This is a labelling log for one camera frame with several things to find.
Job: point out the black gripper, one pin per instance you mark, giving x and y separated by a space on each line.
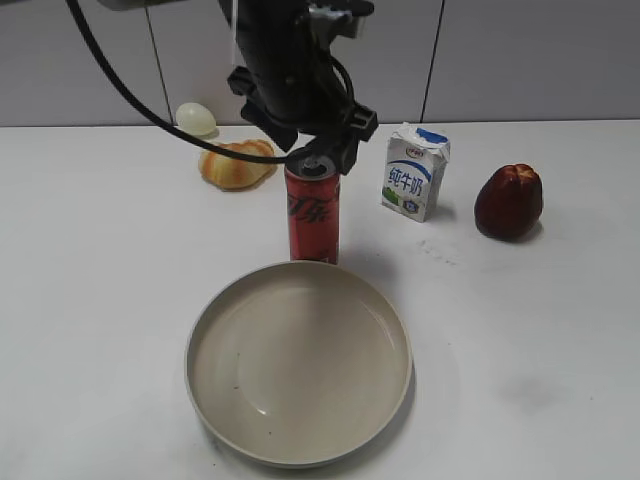
293 84

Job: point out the red cola can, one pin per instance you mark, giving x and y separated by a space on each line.
313 194

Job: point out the beige round plate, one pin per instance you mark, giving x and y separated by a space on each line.
297 365

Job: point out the striped bread bun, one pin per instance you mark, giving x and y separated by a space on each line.
230 174

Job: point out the white milk carton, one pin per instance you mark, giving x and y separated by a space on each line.
416 160

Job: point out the pale yellow egg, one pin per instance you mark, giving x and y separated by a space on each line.
196 120

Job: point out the dark red wax apple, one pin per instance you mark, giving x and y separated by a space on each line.
510 203

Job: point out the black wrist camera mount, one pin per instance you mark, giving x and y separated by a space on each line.
339 18

